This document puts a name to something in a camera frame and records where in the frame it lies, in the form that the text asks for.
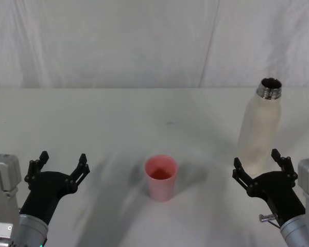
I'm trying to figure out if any white table cloth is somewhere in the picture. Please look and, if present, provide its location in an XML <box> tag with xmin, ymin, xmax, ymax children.
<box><xmin>0</xmin><ymin>86</ymin><xmax>309</xmax><ymax>247</ymax></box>

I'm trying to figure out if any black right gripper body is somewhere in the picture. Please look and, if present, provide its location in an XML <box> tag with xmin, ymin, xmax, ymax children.
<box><xmin>249</xmin><ymin>170</ymin><xmax>306</xmax><ymax>227</ymax></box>

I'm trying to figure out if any cream vacuum bottle steel neck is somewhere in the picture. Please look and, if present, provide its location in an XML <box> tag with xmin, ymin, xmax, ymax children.
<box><xmin>237</xmin><ymin>77</ymin><xmax>284</xmax><ymax>178</ymax></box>

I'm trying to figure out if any thin cable with silver plug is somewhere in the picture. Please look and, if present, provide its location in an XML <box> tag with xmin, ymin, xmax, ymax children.
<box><xmin>259</xmin><ymin>213</ymin><xmax>283</xmax><ymax>228</ymax></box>

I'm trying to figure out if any white curtain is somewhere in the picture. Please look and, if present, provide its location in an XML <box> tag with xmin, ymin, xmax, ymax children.
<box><xmin>0</xmin><ymin>0</ymin><xmax>309</xmax><ymax>90</ymax></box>

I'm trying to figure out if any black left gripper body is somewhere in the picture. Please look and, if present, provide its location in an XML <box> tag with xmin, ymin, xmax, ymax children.
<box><xmin>19</xmin><ymin>170</ymin><xmax>73</xmax><ymax>225</ymax></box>

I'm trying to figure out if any pink plastic cup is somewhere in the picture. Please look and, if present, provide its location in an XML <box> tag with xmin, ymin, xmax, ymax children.
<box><xmin>144</xmin><ymin>154</ymin><xmax>179</xmax><ymax>203</ymax></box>

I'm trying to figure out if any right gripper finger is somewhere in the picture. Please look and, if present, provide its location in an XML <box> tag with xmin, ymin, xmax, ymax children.
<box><xmin>270</xmin><ymin>148</ymin><xmax>299</xmax><ymax>184</ymax></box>
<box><xmin>232</xmin><ymin>157</ymin><xmax>259</xmax><ymax>198</ymax></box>

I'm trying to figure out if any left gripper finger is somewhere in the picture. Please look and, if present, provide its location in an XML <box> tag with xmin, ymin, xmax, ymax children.
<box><xmin>24</xmin><ymin>151</ymin><xmax>50</xmax><ymax>184</ymax></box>
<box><xmin>65</xmin><ymin>153</ymin><xmax>91</xmax><ymax>193</ymax></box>

